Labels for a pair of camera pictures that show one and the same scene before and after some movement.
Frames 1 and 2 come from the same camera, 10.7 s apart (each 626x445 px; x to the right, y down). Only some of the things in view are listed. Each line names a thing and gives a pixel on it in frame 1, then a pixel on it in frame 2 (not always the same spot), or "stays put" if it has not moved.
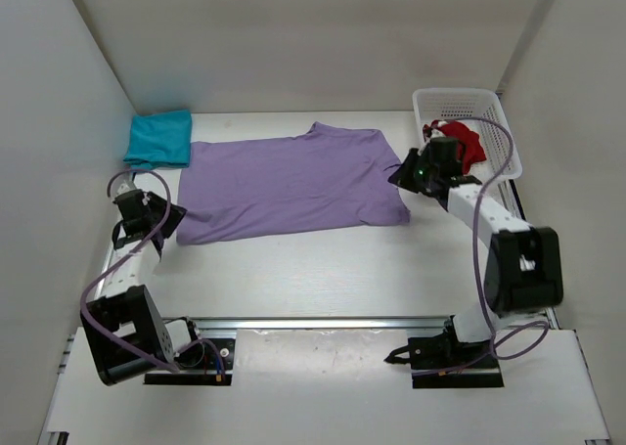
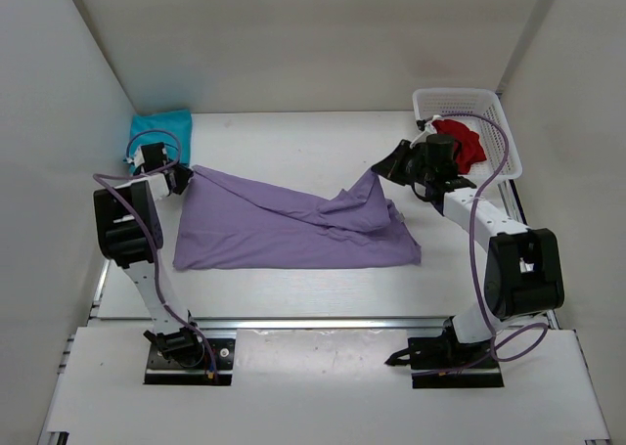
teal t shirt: x=159 y=140 stays put
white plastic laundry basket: x=436 y=104 stays put
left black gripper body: x=156 y=206 -> x=182 y=176
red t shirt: x=470 y=146 stays put
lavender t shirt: x=324 y=178 -> x=229 y=221
